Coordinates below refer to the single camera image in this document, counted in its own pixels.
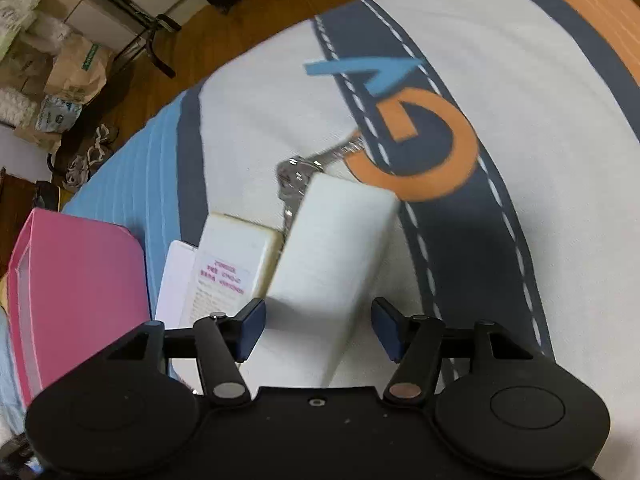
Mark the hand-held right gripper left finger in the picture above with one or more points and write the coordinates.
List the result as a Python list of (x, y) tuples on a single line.
[(252, 330)]

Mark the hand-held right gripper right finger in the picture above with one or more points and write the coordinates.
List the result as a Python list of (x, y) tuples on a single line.
[(387, 330)]

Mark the white power bank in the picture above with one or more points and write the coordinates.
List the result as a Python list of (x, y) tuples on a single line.
[(235, 250)]

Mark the large white charger block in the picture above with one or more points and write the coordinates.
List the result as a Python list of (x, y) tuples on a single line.
[(325, 270)]

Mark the metal key bunch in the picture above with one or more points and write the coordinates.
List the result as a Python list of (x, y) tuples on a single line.
[(295, 180)]

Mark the pink cardboard box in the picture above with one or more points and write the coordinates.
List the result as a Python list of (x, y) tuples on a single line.
[(85, 300)]

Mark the pair of light shoes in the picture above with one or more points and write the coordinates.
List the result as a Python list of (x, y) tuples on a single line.
[(92, 157)]

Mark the dark floor bag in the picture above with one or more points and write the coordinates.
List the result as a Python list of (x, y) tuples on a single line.
[(47, 195)]

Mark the white printed shopping bag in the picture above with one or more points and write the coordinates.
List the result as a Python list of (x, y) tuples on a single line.
[(57, 115)]

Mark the brown paper bag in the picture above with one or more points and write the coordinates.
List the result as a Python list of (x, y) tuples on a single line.
[(80, 72)]

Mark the black clothes rack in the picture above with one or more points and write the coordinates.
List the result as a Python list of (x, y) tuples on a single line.
[(145, 25)]

